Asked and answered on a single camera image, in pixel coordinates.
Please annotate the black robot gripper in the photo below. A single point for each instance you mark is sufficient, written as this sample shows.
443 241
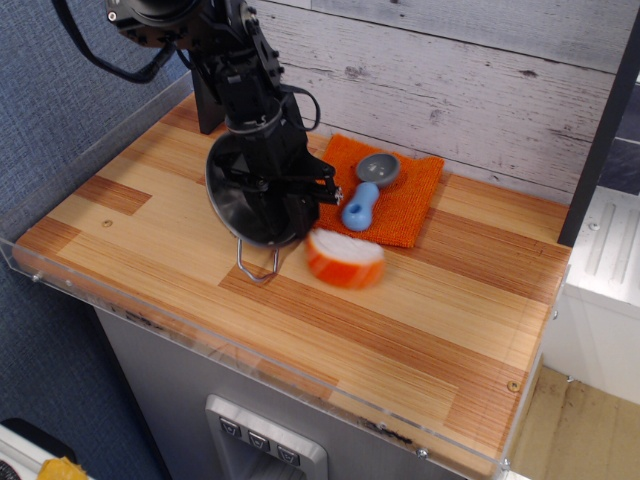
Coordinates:
271 160

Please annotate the stainless steel colander bowl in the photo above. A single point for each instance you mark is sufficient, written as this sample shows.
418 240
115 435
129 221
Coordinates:
235 210

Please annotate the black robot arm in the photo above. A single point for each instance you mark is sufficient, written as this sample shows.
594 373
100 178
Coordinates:
225 45

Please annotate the orange salmon sushi toy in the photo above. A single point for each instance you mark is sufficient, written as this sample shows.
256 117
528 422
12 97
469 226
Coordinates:
343 261

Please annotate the blue grey ice cream scoop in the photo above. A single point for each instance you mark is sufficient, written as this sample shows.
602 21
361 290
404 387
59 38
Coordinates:
375 172

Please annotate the orange knitted cloth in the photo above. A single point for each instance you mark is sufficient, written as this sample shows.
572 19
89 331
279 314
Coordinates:
401 208

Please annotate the clear acrylic table guard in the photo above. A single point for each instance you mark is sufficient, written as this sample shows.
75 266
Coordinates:
436 359

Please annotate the grey cabinet front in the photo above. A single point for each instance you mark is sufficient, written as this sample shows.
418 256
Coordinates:
171 383

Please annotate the silver dispenser button panel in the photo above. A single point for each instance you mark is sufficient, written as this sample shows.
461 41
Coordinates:
251 446

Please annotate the white grooved side unit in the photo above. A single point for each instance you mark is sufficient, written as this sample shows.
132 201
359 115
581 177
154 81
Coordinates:
593 336

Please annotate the black and yellow object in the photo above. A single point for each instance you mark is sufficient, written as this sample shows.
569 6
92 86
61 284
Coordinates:
28 452

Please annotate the dark grey left post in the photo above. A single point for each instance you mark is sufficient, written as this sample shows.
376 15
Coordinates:
210 114

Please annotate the dark grey post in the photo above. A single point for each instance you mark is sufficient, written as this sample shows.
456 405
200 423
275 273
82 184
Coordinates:
611 118
210 114

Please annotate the dark grey right post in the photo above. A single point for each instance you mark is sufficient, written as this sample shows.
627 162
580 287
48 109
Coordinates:
611 118

